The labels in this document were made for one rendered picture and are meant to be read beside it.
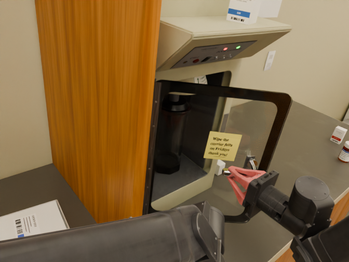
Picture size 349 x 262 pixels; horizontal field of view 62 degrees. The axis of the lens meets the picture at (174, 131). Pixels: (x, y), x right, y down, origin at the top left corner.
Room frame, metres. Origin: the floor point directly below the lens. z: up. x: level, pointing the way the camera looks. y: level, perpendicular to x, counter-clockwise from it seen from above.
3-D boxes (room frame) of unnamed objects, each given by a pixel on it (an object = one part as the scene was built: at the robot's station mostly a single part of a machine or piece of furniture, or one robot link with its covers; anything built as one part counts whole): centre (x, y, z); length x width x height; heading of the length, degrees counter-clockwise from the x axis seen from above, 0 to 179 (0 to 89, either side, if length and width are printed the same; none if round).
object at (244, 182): (0.52, -0.17, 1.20); 0.09 x 0.07 x 0.07; 45
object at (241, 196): (0.52, -0.17, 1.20); 0.09 x 0.07 x 0.07; 45
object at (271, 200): (0.47, -0.22, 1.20); 0.07 x 0.07 x 0.10; 45
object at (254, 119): (0.59, -0.09, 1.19); 0.30 x 0.01 x 0.40; 96
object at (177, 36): (0.65, -0.08, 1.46); 0.32 x 0.12 x 0.10; 134
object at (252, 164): (0.57, -0.17, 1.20); 0.10 x 0.05 x 0.03; 96
